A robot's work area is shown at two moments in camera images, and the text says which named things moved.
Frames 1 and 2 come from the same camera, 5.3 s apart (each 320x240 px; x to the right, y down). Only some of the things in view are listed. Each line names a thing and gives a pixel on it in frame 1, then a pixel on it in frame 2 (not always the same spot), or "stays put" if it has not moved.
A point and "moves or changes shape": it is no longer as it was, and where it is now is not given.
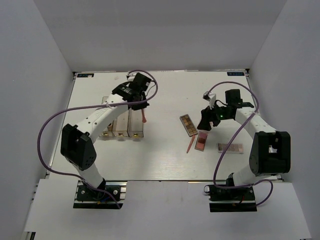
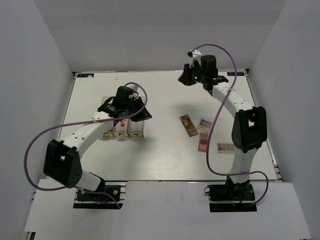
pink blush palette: (201, 141) moves or changes shape
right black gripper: (207, 116) → (184, 78)
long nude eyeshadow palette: (234, 148) stays put
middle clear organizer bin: (120, 125) stays put
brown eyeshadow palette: (188, 125) stays put
